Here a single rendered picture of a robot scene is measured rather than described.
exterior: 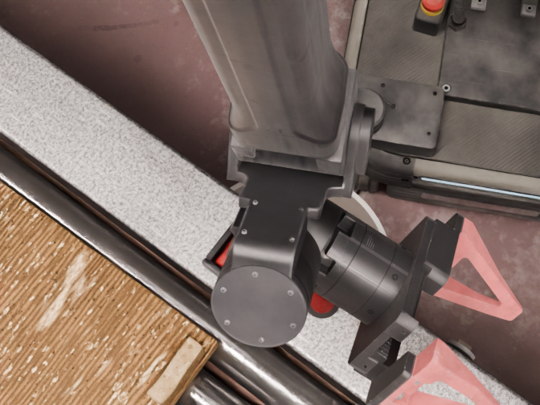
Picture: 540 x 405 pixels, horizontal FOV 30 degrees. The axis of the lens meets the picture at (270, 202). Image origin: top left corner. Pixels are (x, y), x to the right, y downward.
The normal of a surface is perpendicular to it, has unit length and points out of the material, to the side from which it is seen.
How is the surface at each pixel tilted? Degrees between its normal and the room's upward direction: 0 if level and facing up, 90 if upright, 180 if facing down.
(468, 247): 56
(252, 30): 97
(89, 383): 0
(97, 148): 0
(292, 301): 46
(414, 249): 73
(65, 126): 0
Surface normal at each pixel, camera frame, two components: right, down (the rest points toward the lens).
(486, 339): -0.04, -0.29
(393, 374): -0.84, -0.53
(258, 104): -0.18, 0.97
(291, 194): 0.07, -0.86
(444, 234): 0.46, -0.58
